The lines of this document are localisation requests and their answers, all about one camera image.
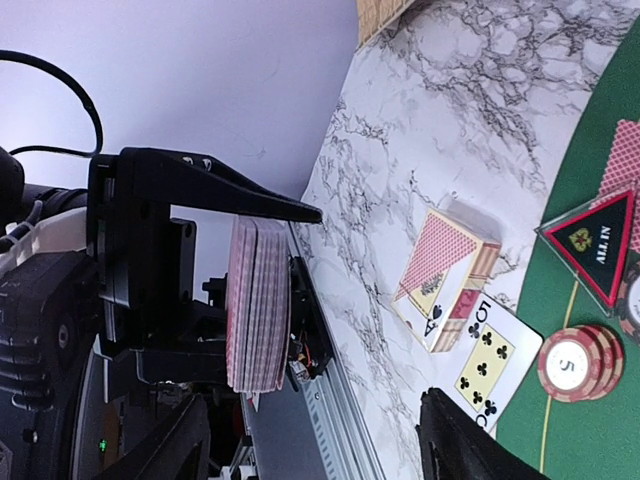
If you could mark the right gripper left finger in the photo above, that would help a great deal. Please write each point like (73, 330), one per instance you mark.
(177, 448)

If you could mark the red 5 chips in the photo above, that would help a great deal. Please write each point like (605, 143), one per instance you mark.
(581, 363)

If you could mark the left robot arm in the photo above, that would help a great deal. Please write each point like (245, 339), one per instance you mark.
(58, 419)

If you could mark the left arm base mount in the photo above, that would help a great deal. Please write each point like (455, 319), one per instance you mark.
(310, 348)

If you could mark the dark 100 chips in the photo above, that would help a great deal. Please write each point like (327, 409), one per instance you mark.
(628, 303)

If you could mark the five of clubs card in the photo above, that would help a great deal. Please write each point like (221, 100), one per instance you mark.
(502, 350)

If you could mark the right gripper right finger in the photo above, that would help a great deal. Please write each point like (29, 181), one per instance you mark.
(453, 446)

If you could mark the black triangular all-in button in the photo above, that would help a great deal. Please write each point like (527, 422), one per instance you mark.
(593, 241)

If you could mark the card deck box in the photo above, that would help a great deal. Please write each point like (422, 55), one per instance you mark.
(446, 272)

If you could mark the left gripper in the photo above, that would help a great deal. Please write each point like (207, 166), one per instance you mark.
(146, 257)

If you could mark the red-backed card deck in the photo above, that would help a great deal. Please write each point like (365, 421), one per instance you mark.
(258, 303)

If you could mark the single red-backed playing card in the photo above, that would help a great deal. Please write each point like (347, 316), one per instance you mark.
(623, 162)

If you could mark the woven bamboo tray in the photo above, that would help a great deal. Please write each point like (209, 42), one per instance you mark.
(375, 15)

